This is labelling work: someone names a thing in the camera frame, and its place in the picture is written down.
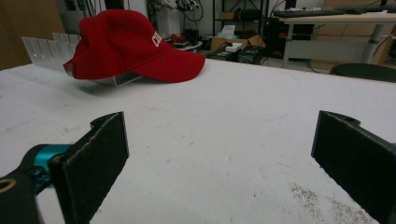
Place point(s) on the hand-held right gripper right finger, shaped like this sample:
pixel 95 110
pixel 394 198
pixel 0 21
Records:
pixel 358 158

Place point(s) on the light wooden desk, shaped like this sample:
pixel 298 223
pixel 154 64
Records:
pixel 336 31

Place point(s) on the dark equipment box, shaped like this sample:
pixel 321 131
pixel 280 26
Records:
pixel 250 55

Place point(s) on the brown wooden panel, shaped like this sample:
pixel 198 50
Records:
pixel 25 29

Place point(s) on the open cardboard box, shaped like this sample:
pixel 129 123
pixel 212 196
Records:
pixel 236 43

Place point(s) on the black keyboard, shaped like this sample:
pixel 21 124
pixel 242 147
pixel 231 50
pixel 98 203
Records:
pixel 308 13

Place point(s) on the white slotted rack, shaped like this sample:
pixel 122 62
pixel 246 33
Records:
pixel 51 53

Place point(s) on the red baseball cap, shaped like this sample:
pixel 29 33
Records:
pixel 130 46

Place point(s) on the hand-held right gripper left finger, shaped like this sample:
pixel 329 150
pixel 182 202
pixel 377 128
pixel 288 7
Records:
pixel 90 161

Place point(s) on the black round stool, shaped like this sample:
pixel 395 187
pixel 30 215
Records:
pixel 364 72

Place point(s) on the black metal shelf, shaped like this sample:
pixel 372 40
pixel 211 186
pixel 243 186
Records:
pixel 238 15

